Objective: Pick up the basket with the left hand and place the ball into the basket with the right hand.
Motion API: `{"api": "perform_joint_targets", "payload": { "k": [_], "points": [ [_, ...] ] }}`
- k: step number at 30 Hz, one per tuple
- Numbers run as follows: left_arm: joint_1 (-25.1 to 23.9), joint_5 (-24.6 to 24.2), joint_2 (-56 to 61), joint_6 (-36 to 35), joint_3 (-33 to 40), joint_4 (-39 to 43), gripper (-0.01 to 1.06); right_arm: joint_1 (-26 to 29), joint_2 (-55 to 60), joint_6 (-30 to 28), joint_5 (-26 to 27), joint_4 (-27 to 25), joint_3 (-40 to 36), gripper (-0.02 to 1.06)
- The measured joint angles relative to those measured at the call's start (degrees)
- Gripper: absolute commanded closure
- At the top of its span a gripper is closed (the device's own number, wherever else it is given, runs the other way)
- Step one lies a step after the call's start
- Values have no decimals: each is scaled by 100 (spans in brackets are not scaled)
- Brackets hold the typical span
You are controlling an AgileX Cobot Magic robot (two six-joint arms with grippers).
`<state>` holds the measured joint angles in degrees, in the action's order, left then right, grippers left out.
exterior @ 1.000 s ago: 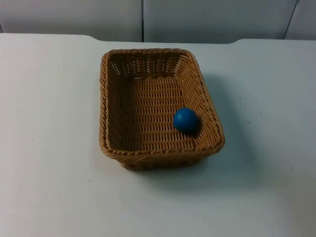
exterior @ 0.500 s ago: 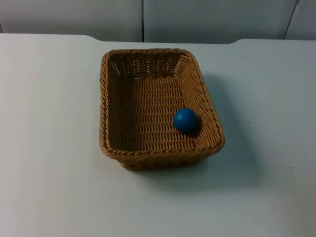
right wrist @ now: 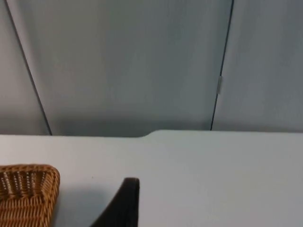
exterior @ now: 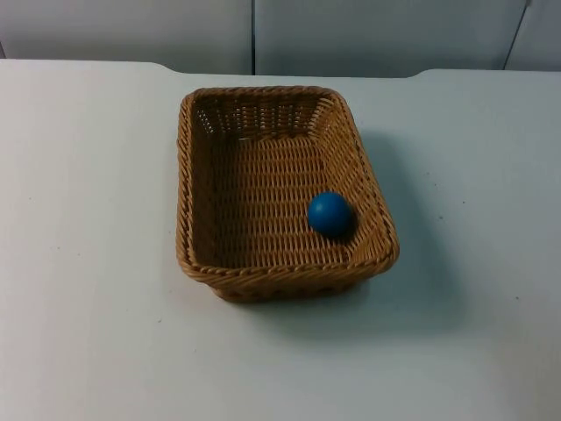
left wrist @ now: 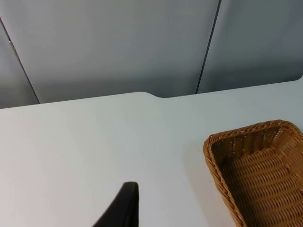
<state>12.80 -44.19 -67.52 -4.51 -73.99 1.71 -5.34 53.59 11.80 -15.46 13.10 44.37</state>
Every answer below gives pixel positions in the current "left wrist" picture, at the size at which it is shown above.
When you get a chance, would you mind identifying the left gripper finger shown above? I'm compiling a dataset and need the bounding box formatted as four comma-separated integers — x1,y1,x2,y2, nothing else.
91,181,140,227

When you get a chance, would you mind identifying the pale brown wicker basket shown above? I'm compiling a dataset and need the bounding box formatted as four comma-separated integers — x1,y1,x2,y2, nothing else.
203,119,303,227

